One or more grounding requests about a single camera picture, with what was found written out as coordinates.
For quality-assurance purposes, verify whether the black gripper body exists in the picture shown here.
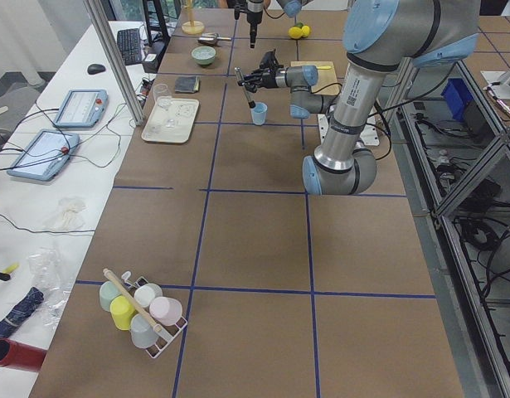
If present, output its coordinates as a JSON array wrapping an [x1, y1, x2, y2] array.
[[246, 0, 264, 24], [243, 68, 287, 89]]

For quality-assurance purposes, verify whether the metal stirring rod black tip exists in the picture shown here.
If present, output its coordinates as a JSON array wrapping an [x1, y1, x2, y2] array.
[[242, 89, 255, 109]]

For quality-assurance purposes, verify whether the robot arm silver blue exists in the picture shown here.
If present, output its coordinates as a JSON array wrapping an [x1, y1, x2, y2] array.
[[237, 0, 480, 195], [245, 0, 308, 49]]

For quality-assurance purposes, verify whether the light blue plastic cup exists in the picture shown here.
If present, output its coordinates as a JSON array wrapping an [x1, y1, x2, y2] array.
[[250, 102, 268, 126]]

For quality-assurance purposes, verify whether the yellow lemon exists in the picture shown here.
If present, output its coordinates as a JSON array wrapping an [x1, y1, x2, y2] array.
[[288, 27, 303, 40], [301, 25, 311, 38]]

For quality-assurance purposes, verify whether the white cup in rack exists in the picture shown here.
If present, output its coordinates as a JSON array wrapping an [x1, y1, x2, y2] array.
[[134, 283, 163, 309]]

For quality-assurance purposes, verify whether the pink cup in rack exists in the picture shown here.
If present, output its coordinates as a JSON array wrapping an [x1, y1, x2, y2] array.
[[149, 296, 182, 326]]

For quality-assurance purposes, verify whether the mint green cup in rack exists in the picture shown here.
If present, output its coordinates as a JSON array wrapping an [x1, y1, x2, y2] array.
[[99, 280, 121, 312]]

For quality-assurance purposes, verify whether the yellow cup in rack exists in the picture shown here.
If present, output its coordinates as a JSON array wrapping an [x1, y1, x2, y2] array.
[[109, 295, 136, 331]]

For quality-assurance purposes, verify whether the white cup rack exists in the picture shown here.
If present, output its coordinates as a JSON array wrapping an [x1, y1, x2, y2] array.
[[103, 269, 187, 358]]

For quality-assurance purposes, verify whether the grey cup in rack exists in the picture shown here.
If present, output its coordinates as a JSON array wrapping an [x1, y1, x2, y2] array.
[[129, 313, 158, 349]]

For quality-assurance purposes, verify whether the metal scoop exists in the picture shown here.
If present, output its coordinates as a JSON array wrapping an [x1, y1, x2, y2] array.
[[197, 33, 232, 46]]

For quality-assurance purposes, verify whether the green bowl with ice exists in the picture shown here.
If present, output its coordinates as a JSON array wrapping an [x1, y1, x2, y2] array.
[[191, 46, 216, 66]]

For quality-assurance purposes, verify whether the wooden mug tree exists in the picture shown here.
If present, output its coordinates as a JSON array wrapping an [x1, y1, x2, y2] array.
[[181, 0, 205, 35]]

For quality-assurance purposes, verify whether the wooden cutting board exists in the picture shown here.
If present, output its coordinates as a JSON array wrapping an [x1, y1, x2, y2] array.
[[289, 61, 342, 102]]

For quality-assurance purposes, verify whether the cream plastic tray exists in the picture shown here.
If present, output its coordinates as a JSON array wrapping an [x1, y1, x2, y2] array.
[[141, 96, 199, 144]]

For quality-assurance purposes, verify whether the clear wine glass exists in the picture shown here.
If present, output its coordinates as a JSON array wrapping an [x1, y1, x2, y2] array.
[[153, 83, 175, 128]]

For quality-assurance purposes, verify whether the white pillar with base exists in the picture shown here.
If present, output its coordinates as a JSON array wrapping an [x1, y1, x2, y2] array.
[[317, 104, 380, 147]]

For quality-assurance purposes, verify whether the black keyboard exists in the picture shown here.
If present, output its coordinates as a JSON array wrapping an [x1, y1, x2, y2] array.
[[116, 28, 143, 66]]

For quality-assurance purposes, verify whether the black computer mouse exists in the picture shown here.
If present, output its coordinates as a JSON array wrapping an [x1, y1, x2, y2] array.
[[87, 64, 106, 75]]

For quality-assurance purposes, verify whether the teach pendant far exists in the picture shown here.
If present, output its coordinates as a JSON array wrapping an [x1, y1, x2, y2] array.
[[53, 89, 109, 129]]

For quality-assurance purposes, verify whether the teach pendant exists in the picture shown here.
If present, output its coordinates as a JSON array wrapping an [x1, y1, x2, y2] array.
[[7, 129, 80, 182], [53, 89, 109, 129]]

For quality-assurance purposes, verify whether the teach pendant near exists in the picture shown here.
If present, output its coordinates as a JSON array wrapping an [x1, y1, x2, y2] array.
[[7, 129, 80, 182]]

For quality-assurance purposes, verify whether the crumpled clear plastic bag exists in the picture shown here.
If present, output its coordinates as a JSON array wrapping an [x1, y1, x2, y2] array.
[[27, 245, 76, 330]]

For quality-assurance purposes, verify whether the folded dark blue umbrella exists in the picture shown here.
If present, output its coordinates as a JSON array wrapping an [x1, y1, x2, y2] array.
[[0, 287, 44, 339]]

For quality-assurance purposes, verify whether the red cylinder bottle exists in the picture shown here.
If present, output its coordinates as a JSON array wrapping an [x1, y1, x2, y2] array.
[[0, 339, 46, 372]]

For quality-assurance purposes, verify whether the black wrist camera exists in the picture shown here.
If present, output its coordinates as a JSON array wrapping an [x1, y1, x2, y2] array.
[[259, 49, 282, 70]]

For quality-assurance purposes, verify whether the aluminium frame post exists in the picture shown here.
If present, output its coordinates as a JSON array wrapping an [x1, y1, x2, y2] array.
[[83, 0, 144, 126]]

